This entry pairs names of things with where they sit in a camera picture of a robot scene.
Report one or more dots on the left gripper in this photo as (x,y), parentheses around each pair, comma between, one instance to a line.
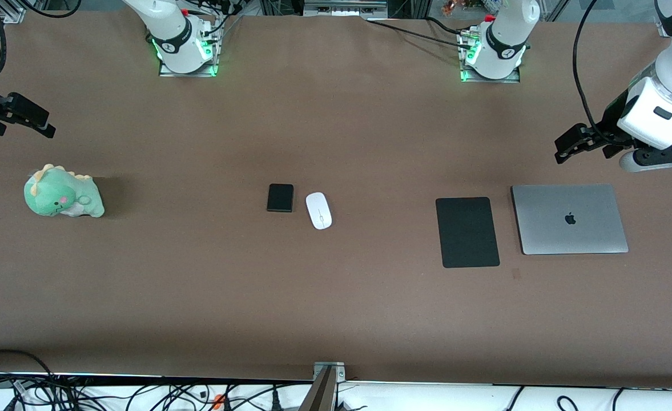
(611,121)

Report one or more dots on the white computer mouse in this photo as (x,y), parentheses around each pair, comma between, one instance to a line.
(318,210)

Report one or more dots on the black phone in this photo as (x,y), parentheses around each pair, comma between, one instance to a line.
(280,198)

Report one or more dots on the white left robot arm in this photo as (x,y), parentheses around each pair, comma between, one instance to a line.
(507,34)

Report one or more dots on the black mouse pad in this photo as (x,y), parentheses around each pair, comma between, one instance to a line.
(467,232)

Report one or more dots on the grey closed laptop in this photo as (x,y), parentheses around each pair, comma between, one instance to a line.
(570,220)

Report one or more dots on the green dinosaur plush toy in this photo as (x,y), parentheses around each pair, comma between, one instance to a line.
(61,194)

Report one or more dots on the white lower shelf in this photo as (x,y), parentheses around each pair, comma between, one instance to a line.
(655,399)

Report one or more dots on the grey metal box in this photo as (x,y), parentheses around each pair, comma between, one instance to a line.
(344,7)

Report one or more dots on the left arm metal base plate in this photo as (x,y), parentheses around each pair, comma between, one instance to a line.
(515,77)

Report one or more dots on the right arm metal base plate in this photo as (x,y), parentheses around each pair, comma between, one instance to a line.
(165,72)

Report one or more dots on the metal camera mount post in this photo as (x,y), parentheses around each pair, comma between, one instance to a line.
(324,388)

